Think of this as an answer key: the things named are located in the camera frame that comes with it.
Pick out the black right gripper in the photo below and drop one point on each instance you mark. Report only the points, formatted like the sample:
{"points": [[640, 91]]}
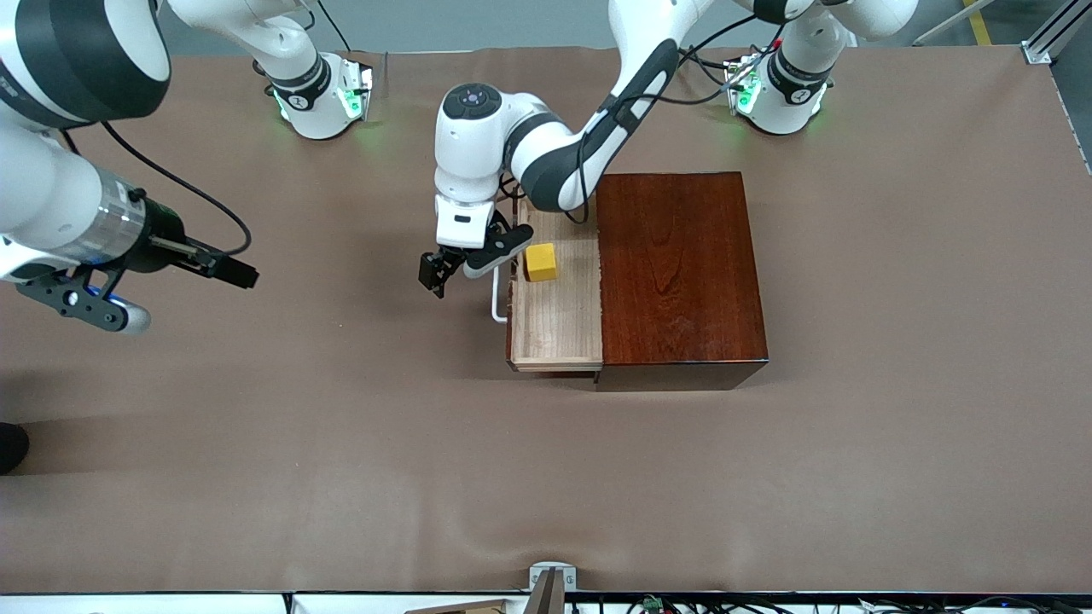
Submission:
{"points": [[162, 236]]}

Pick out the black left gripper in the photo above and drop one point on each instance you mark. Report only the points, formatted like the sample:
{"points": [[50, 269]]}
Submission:
{"points": [[440, 263]]}

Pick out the yellow block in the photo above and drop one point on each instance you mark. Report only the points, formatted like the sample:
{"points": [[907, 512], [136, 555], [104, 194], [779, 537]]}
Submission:
{"points": [[541, 263]]}

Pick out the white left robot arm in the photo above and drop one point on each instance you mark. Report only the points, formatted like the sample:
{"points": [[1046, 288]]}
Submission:
{"points": [[469, 162]]}

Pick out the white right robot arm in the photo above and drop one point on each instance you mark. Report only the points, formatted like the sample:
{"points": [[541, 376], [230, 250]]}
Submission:
{"points": [[51, 196]]}

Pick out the brown table cloth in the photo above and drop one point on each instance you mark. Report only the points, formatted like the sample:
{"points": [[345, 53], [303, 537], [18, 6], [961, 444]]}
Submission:
{"points": [[426, 477]]}

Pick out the dark red wooden cabinet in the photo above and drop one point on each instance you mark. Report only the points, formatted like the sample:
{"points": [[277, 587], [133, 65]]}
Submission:
{"points": [[682, 281]]}

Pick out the black round object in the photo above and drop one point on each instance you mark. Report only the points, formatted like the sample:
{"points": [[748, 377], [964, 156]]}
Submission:
{"points": [[10, 448]]}

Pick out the light wooden board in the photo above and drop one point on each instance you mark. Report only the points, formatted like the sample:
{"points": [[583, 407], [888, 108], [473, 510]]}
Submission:
{"points": [[469, 608]]}

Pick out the green terminal connector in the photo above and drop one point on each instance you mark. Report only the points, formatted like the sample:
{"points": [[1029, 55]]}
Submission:
{"points": [[653, 603]]}

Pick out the aluminium profile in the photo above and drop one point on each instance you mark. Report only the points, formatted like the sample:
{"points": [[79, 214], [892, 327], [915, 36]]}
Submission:
{"points": [[1045, 43]]}

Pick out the aluminium camera stand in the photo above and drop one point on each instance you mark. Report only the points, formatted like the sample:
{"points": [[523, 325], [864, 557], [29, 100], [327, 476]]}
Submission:
{"points": [[550, 588]]}

